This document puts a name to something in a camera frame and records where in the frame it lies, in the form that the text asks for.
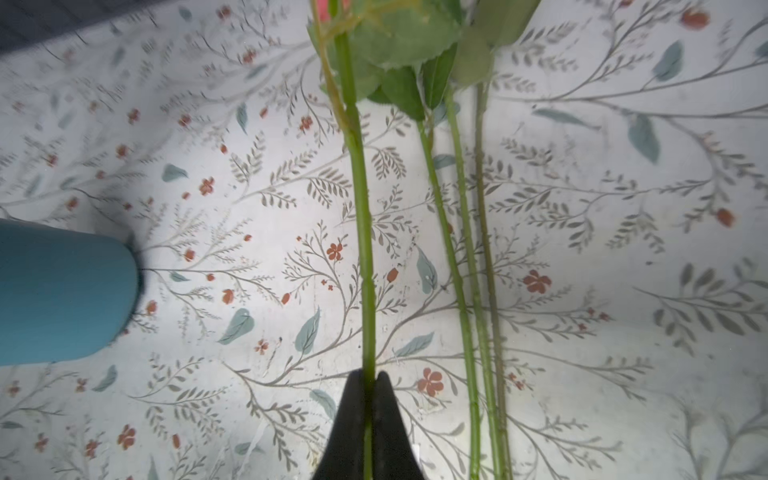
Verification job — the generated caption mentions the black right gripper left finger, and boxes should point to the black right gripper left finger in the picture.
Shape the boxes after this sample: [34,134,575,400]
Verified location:
[312,370,365,480]

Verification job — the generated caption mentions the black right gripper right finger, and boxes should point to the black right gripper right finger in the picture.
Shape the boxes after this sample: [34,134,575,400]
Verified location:
[373,371,424,480]

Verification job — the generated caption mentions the teal ceramic vase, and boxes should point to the teal ceramic vase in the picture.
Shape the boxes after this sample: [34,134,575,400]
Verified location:
[1,220,140,366]

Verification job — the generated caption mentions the pink rose flower bunch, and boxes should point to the pink rose flower bunch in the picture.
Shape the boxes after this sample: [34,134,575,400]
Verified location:
[308,1,538,479]

